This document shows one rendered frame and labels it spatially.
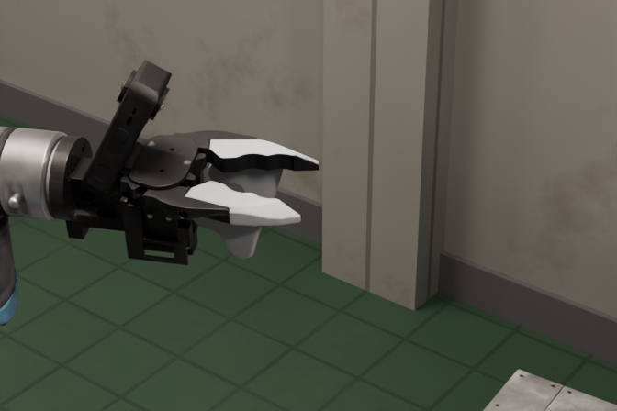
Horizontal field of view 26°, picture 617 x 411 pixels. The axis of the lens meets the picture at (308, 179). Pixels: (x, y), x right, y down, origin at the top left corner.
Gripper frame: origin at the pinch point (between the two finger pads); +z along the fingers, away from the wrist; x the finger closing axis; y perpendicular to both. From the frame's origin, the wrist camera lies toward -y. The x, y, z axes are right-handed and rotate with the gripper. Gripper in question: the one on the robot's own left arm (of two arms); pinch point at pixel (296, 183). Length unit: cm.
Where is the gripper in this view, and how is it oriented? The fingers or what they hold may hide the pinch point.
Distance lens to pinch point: 107.7
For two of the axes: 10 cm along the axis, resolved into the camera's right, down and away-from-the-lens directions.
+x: -2.0, 5.9, -7.8
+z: 9.8, 1.0, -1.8
